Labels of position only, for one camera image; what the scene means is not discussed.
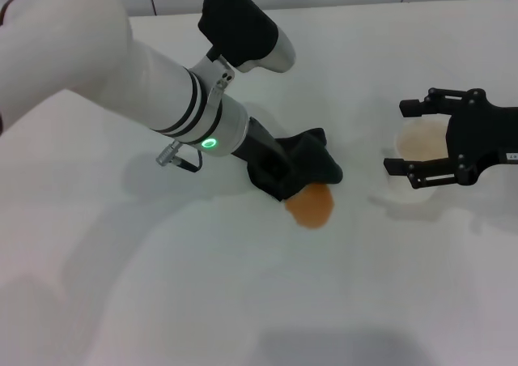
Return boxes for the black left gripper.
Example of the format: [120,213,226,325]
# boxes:
[234,117,295,181]

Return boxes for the dark rag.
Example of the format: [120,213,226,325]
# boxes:
[246,126,345,202]

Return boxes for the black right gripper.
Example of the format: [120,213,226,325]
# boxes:
[383,86,518,191]

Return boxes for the orange-brown liquid stain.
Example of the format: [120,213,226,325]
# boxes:
[285,183,336,230]

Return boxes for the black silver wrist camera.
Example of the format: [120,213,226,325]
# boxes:
[197,0,296,74]

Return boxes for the clear plastic cup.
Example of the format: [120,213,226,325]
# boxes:
[382,117,451,203]

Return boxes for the black cable with metal connector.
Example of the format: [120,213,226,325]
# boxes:
[155,141,203,174]

